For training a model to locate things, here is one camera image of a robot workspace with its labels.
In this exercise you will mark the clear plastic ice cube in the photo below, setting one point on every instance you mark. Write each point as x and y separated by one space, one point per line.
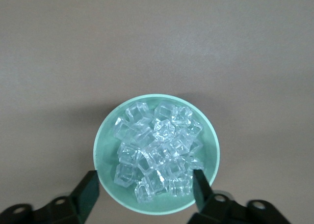
157 182
160 154
122 130
180 187
136 111
143 192
180 141
163 111
164 130
144 131
127 152
181 116
196 163
123 176

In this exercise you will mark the mint green round bowl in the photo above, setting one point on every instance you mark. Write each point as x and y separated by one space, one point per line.
105 145

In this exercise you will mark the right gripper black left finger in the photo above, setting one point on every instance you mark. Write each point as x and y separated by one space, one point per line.
83 194

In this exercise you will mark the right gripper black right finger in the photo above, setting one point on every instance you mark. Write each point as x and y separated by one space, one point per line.
203 197

